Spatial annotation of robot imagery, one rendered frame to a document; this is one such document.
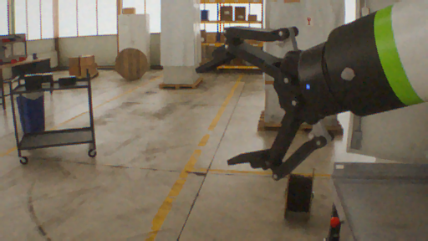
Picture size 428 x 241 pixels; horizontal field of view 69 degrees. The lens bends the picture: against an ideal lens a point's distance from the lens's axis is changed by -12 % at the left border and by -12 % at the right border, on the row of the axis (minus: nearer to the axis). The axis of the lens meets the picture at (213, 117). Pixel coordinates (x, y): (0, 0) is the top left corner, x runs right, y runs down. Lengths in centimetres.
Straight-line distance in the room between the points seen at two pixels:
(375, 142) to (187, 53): 685
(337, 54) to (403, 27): 7
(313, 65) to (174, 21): 794
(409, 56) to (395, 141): 140
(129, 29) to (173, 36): 399
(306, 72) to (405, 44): 11
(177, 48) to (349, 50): 795
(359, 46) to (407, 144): 138
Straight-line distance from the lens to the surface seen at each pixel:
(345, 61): 31
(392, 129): 166
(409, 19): 29
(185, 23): 818
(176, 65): 826
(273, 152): 43
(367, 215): 115
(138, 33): 1192
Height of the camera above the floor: 139
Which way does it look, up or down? 14 degrees down
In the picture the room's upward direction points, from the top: straight up
